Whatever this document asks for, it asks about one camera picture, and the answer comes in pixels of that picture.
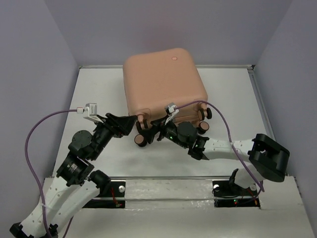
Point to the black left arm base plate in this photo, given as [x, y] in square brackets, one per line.
[113, 198]

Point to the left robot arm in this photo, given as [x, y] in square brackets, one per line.
[76, 181]

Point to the pink hard-shell suitcase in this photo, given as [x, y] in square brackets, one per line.
[152, 81]

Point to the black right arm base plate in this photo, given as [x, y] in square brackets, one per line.
[227, 195]

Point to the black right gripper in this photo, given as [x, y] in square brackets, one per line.
[149, 133]

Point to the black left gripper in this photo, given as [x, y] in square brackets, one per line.
[123, 124]

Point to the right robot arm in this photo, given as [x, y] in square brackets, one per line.
[262, 157]

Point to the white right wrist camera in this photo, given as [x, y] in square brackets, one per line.
[171, 110]

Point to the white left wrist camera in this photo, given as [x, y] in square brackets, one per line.
[89, 112]

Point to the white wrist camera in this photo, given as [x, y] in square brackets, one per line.
[89, 112]
[171, 110]

